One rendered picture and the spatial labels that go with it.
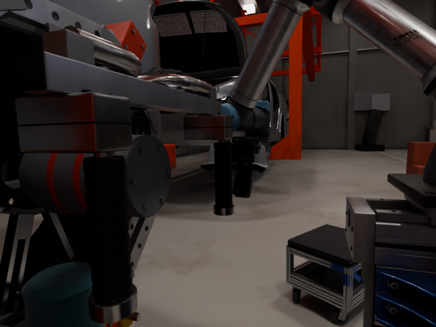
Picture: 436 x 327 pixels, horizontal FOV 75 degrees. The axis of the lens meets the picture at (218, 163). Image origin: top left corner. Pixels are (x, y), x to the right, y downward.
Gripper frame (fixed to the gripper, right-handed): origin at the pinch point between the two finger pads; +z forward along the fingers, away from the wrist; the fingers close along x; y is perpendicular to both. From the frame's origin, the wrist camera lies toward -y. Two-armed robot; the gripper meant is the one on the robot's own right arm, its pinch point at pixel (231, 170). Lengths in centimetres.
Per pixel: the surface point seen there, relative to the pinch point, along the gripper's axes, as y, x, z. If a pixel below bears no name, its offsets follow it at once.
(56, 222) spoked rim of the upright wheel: -9.2, -31.0, 18.3
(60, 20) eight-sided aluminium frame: 26.4, -21.4, 23.2
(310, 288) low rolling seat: -71, 18, -82
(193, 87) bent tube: 16.3, -2.9, 13.9
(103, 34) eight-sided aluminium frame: 26.9, -21.1, 13.9
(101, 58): 16.3, -2.8, 36.2
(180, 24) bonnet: 138, -149, -281
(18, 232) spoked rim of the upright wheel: -8.6, -31.1, 26.1
